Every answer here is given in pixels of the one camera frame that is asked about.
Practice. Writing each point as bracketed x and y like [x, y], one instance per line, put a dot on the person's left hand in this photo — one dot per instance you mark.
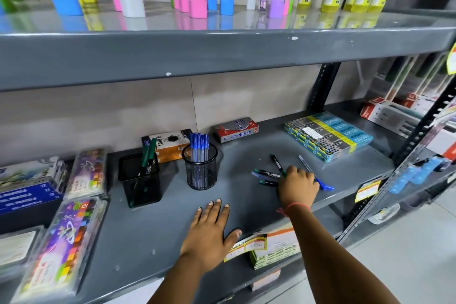
[206, 236]

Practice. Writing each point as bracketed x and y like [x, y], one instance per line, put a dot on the person's right hand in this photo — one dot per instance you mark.
[298, 188]

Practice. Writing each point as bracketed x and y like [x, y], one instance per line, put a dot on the person's left thumb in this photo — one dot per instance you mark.
[234, 234]

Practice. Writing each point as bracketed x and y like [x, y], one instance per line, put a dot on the person's left little finger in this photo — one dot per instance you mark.
[198, 215]

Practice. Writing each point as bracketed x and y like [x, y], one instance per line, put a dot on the person's left middle finger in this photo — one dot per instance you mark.
[217, 210]

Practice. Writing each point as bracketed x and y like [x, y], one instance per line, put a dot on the person's right thumb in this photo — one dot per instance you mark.
[281, 188]

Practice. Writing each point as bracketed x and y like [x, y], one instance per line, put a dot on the person's left forearm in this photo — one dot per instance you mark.
[185, 280]

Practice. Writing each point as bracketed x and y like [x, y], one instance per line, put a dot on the person's right forearm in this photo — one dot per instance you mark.
[331, 257]

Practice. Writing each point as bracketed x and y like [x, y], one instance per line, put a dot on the green marker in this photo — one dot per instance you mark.
[277, 164]
[269, 183]
[152, 152]
[143, 163]

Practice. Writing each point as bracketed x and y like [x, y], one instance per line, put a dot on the black marker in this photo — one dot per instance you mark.
[269, 173]

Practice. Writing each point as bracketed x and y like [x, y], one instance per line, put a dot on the red thread wrist band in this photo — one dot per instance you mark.
[290, 207]

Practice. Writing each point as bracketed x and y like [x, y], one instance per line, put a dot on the clear pen with blue cap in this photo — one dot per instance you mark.
[306, 164]

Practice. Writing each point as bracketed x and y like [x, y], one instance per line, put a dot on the stack of green notepads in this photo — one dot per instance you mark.
[274, 246]

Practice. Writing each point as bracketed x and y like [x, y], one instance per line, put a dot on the round black mesh pen holder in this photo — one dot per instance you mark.
[200, 172]

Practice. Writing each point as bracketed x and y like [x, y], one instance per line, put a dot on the square black mesh pen holder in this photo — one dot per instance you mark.
[140, 186]

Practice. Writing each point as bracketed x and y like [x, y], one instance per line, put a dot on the bunch of blue pens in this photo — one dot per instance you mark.
[198, 145]

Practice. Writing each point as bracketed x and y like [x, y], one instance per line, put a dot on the stack of teal pencil packs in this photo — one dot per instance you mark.
[327, 136]

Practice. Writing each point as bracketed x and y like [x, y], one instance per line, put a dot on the orange and black box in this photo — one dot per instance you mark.
[171, 147]

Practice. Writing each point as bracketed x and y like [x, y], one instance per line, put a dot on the red and grey box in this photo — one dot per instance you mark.
[236, 130]

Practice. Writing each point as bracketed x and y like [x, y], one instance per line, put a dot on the yellow price label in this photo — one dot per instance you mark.
[368, 190]

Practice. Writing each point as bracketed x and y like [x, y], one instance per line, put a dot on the small colour pen pack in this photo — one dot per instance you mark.
[87, 173]

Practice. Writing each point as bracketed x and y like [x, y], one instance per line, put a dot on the slotted metal side rack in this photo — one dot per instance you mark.
[409, 157]

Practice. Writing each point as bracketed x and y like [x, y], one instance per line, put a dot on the red and white boxes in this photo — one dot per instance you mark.
[392, 115]

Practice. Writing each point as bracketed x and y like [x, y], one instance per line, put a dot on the blue packaged items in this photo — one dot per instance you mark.
[415, 175]

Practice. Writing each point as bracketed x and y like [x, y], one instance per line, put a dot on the large colour pen pack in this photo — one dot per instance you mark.
[62, 246]

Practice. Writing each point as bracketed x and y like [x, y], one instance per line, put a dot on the grey metal shelf rack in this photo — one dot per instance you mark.
[228, 54]

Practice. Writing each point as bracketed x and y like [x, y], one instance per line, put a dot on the clear hanging packets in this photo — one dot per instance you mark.
[409, 75]

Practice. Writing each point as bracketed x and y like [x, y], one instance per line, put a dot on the stack of blue pastel boxes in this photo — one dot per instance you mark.
[28, 186]

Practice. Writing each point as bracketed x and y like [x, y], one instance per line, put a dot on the white plastic packet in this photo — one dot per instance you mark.
[17, 248]

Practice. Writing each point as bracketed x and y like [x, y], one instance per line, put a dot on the yellow hanging tag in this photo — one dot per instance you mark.
[452, 59]

